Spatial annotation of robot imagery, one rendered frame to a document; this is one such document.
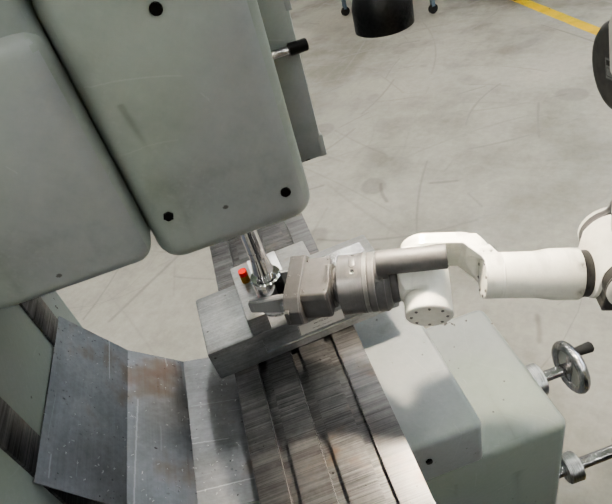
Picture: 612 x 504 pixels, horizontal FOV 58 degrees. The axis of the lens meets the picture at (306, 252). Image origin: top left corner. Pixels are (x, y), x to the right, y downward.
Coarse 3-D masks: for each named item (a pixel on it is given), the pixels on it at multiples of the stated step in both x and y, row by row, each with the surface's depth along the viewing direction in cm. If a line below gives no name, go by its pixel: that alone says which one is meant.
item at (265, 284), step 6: (276, 270) 81; (252, 276) 81; (270, 276) 80; (276, 276) 80; (252, 282) 80; (258, 282) 80; (264, 282) 80; (270, 282) 79; (276, 282) 80; (258, 288) 80; (264, 288) 80; (270, 288) 80
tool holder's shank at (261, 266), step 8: (256, 232) 76; (248, 240) 75; (256, 240) 76; (248, 248) 76; (256, 248) 76; (248, 256) 78; (256, 256) 77; (264, 256) 78; (256, 264) 78; (264, 264) 78; (256, 272) 79; (264, 272) 79
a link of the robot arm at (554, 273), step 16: (592, 224) 75; (608, 224) 73; (592, 240) 74; (608, 240) 71; (512, 256) 75; (528, 256) 74; (544, 256) 74; (560, 256) 73; (576, 256) 73; (592, 256) 73; (608, 256) 70; (512, 272) 74; (528, 272) 73; (544, 272) 73; (560, 272) 72; (576, 272) 72; (592, 272) 72; (608, 272) 69; (512, 288) 74; (528, 288) 74; (544, 288) 73; (560, 288) 73; (576, 288) 73; (592, 288) 73; (608, 304) 71
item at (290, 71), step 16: (272, 0) 57; (288, 0) 58; (272, 16) 58; (288, 16) 59; (272, 32) 59; (288, 32) 59; (272, 48) 60; (288, 64) 62; (288, 80) 63; (304, 80) 63; (288, 96) 64; (304, 96) 64; (288, 112) 65; (304, 112) 65; (304, 128) 67; (304, 144) 68; (320, 144) 68; (304, 160) 69
